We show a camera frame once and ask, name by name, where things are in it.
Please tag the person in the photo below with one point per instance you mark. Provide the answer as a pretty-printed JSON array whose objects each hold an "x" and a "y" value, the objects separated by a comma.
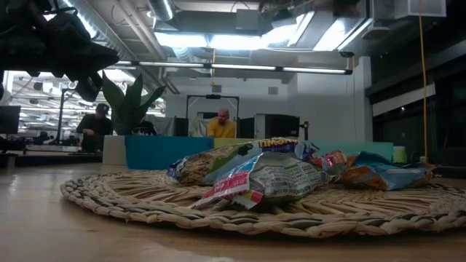
[
  {"x": 221, "y": 129},
  {"x": 145, "y": 128},
  {"x": 94, "y": 127}
]

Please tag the long ceiling light bar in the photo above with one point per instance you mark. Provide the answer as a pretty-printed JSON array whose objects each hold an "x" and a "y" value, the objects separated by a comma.
[{"x": 240, "y": 67}]

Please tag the yellow plastic bin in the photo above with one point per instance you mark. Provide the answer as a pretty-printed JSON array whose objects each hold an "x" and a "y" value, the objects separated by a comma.
[{"x": 225, "y": 142}]

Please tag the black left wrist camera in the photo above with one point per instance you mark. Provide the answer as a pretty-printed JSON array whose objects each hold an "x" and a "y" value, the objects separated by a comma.
[{"x": 89, "y": 87}]

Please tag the black rectangular station frame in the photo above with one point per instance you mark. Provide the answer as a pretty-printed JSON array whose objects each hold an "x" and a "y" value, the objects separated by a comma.
[{"x": 213, "y": 97}]

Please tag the black camera stand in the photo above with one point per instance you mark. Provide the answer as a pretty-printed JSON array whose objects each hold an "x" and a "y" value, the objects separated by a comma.
[{"x": 306, "y": 129}]

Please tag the silver ribbed air duct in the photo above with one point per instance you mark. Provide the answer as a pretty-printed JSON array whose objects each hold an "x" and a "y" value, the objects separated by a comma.
[{"x": 109, "y": 36}]

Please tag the grey cloth cover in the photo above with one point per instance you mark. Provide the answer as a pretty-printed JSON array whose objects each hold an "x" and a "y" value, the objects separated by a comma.
[{"x": 164, "y": 125}]

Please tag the black pole stand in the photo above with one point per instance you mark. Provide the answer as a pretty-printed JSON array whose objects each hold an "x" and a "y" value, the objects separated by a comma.
[{"x": 60, "y": 116}]

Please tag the red orange granola bar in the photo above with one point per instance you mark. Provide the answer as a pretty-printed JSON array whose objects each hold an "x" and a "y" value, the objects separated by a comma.
[
  {"x": 386, "y": 176},
  {"x": 333, "y": 160}
]

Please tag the chocolate chip granola bar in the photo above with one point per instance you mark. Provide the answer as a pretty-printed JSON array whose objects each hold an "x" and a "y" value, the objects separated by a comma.
[{"x": 284, "y": 178}]

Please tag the white ceiling vent unit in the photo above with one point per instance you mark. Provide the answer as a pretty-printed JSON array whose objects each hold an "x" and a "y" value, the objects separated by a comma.
[{"x": 409, "y": 9}]

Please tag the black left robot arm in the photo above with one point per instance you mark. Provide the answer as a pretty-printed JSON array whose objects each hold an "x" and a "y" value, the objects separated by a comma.
[{"x": 16, "y": 40}]

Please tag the black computer monitor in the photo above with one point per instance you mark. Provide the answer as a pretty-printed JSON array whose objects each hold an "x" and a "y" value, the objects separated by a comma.
[
  {"x": 247, "y": 127},
  {"x": 282, "y": 125},
  {"x": 9, "y": 120}
]

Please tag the purple blue granola bar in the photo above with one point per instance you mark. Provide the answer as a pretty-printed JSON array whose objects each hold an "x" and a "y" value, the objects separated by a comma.
[{"x": 204, "y": 167}]

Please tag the round woven placemat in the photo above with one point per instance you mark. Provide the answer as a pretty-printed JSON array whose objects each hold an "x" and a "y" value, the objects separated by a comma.
[{"x": 145, "y": 203}]

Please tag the pale plastic cup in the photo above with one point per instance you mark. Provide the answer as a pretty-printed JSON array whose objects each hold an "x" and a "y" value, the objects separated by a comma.
[{"x": 399, "y": 154}]

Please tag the white plant pot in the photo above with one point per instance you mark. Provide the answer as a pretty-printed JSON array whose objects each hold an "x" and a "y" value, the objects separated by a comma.
[{"x": 114, "y": 151}]

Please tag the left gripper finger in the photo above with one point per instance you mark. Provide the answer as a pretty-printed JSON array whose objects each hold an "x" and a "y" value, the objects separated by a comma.
[
  {"x": 92, "y": 67},
  {"x": 96, "y": 51}
]

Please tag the green snake plant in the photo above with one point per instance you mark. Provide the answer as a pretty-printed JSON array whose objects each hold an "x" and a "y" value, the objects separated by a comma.
[{"x": 127, "y": 109}]

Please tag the blue plastic bin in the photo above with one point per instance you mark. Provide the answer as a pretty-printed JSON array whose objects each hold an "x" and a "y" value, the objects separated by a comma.
[{"x": 156, "y": 151}]

